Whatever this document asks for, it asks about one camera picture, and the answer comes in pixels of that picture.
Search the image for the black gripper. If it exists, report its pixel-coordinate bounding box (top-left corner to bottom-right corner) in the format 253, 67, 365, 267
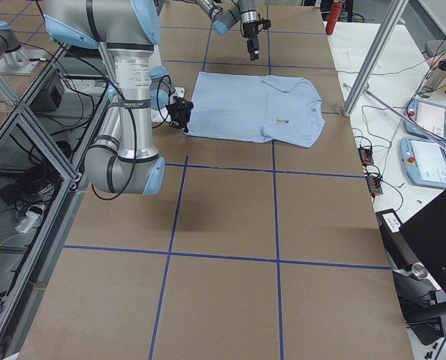
242, 20, 260, 62
166, 96, 194, 134

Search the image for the light blue t-shirt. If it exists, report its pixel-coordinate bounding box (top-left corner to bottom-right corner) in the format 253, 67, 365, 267
188, 72, 325, 148

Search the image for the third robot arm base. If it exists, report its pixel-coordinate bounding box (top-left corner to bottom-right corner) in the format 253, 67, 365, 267
0, 20, 34, 75

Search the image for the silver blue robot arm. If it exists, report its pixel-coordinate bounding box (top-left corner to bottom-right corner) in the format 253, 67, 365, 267
196, 0, 261, 61
44, 1, 192, 200

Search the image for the red cylinder bottle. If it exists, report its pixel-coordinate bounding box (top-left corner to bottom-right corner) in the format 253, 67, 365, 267
325, 0, 343, 35

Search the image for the clear water bottle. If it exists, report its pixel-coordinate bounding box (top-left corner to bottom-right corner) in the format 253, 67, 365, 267
418, 58, 446, 98

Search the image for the far blue teach pendant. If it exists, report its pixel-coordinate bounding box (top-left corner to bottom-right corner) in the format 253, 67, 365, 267
405, 99, 446, 141

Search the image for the blue teach pendant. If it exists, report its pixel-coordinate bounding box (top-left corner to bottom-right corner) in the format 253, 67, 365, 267
405, 99, 446, 141
399, 136, 446, 189

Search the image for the white power strip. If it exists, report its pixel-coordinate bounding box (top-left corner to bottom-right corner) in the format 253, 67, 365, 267
15, 216, 35, 233

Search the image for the near blue teach pendant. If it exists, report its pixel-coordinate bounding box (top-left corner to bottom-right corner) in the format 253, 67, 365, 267
399, 136, 446, 189

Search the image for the black laptop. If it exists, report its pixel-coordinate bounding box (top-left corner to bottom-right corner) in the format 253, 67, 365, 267
399, 189, 446, 292

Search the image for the black monitor stand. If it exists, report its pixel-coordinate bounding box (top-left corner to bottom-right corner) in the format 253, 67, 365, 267
375, 209, 446, 345

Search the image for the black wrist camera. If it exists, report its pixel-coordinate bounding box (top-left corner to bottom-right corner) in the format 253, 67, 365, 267
257, 14, 272, 32

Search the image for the white camera mast pedestal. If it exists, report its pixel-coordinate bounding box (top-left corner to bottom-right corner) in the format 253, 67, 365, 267
147, 85, 185, 125

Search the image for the aluminium frame post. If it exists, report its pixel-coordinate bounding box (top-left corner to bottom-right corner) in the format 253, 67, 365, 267
342, 0, 409, 117

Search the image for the green handled reacher grabber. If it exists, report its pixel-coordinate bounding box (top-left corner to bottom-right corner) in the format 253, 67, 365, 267
363, 88, 446, 152

